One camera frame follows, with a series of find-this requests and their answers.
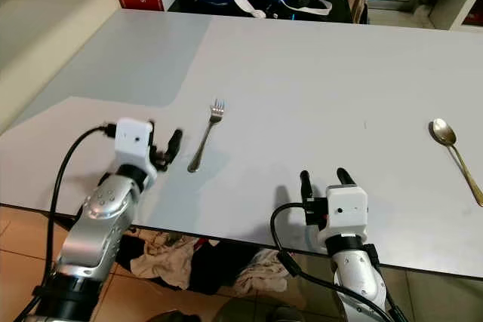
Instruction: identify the silver metal fork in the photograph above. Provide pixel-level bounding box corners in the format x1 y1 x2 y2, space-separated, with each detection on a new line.
186 98 226 174

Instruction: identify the white crumpled cloth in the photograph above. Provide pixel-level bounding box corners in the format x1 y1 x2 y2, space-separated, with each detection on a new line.
232 246 290 298

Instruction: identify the beige crumpled cloth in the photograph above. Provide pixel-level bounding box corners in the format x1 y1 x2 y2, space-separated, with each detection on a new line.
129 229 198 281

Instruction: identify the gold metal spoon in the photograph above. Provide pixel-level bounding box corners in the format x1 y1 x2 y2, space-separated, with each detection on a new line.
430 118 483 208

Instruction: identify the black crumpled cloth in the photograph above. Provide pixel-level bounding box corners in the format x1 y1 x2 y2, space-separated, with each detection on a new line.
188 237 262 297

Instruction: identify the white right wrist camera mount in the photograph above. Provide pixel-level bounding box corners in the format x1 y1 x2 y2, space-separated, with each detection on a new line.
317 185 370 244

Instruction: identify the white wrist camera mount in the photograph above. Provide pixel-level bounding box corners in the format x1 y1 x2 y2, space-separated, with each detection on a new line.
317 185 370 244
115 120 154 176

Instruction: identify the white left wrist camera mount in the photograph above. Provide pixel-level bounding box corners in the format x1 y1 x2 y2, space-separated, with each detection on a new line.
115 120 154 176

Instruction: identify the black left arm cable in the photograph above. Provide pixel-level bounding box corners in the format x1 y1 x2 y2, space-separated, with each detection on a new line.
38 124 118 322

